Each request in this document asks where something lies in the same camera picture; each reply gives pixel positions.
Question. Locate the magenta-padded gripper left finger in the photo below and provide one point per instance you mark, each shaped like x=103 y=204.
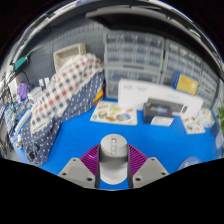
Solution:
x=76 y=171

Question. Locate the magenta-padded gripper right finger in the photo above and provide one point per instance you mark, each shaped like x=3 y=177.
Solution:
x=150 y=171

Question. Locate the grey computer mouse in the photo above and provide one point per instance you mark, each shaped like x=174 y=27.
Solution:
x=113 y=160

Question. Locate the small black box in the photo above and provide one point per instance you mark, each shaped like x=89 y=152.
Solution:
x=153 y=111

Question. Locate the navy polka dot cloth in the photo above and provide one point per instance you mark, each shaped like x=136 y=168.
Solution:
x=75 y=110

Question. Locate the cartoon sticker sheet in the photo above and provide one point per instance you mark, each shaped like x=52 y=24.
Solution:
x=192 y=125

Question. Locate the food sticker sheet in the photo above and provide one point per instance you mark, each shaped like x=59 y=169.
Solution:
x=113 y=113

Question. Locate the white tissue box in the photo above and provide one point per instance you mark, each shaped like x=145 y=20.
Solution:
x=206 y=118

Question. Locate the white keyboard packaging box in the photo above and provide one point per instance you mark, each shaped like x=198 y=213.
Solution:
x=133 y=91

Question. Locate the red blue checked cloth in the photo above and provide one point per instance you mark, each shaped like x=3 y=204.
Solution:
x=61 y=90

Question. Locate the yellow and blue box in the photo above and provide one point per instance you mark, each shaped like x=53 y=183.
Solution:
x=186 y=83

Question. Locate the white woven basket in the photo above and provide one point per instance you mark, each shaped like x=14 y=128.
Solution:
x=68 y=55

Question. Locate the grey overhead shelf unit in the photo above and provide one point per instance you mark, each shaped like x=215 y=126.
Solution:
x=133 y=18

